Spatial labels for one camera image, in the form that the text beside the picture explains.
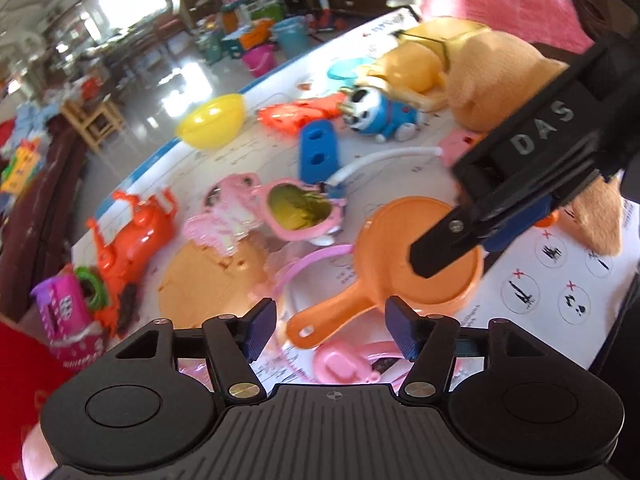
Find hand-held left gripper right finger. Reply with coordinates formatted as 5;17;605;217
386;296;546;405

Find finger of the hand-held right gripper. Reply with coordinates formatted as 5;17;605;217
482;195;553;253
409;207;483;279

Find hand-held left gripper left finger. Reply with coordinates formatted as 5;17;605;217
116;297;277;406

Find orange toy pan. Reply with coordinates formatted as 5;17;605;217
286;197;485;352

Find tan plush dog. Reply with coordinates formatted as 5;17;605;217
442;16;626;256

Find peach frilled toy dish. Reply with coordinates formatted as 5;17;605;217
158;237;273;333

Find pink toy seat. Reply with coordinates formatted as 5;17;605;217
312;339;370;386

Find small pink pig toy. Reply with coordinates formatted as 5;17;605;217
439;127;488;167

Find purple thin headband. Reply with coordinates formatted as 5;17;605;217
272;242;353;306

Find white plastic tube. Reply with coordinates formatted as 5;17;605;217
327;146;444;187

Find pink butterfly wing toy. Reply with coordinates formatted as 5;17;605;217
182;172;263;257

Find pink heart sunglasses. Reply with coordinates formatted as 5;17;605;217
259;179;347;245

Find pink checked blanket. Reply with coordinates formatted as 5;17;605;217
409;0;596;56

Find blue robot cat toy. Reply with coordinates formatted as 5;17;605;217
339;86;422;143

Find blue two-hole toy block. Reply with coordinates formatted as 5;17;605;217
298;122;342;184

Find yellow toy pitcher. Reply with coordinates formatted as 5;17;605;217
352;35;451;113

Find orange toy lobster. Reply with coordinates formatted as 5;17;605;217
84;187;177;338

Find pink dotted box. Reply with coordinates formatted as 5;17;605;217
49;324;108;373

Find small orange plastic toy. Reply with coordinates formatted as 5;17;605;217
257;94;347;134

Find purple toy house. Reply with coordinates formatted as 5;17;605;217
29;272;96;343

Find cyan plastic bowl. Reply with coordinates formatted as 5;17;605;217
327;57;376;81

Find yellow plastic bowl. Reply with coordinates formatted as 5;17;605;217
175;94;247;151

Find dark brown sofa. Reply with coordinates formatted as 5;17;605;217
0;110;88;323

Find pink plush pig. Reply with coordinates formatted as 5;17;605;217
20;420;58;480

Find teal plastic bucket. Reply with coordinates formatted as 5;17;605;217
274;16;308;56

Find small wooden chair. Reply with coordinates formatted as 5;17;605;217
62;100;126;153

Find pink plastic bucket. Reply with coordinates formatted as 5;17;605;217
242;44;277;77

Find orange storage box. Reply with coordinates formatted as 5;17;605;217
235;22;276;53

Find colourful toy blocks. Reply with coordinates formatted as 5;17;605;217
0;139;45;195

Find light blue plush cloth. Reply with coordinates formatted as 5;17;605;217
12;102;53;138

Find green ring toy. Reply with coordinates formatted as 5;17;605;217
74;265;110;312

